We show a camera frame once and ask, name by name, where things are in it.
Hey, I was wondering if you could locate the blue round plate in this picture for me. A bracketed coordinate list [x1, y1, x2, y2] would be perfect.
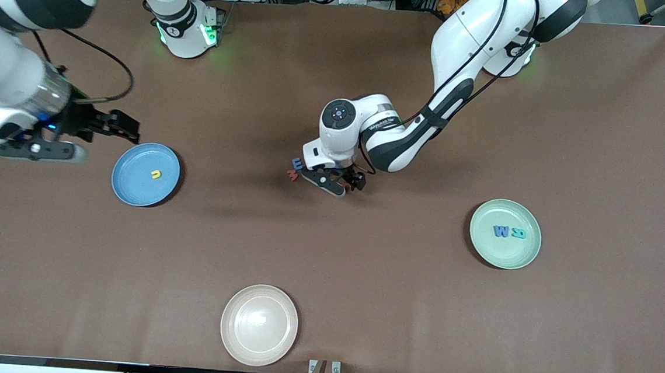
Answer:
[109, 140, 183, 210]

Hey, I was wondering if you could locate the beige round plate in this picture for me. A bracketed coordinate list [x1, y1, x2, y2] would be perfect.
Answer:
[218, 282, 301, 369]

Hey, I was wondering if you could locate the pale green round plate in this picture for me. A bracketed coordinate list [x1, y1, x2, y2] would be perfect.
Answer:
[467, 196, 544, 272]

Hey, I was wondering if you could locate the grey rod with black foot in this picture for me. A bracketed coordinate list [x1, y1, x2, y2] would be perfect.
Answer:
[639, 0, 665, 27]

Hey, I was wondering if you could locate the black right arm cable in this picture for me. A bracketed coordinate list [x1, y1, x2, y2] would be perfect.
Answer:
[26, 25, 138, 106]

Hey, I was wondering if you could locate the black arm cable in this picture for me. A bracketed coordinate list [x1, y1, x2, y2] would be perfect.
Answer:
[357, 0, 542, 186]
[26, 25, 138, 106]

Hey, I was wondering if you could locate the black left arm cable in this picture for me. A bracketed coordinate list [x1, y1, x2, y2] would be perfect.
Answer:
[357, 0, 542, 186]

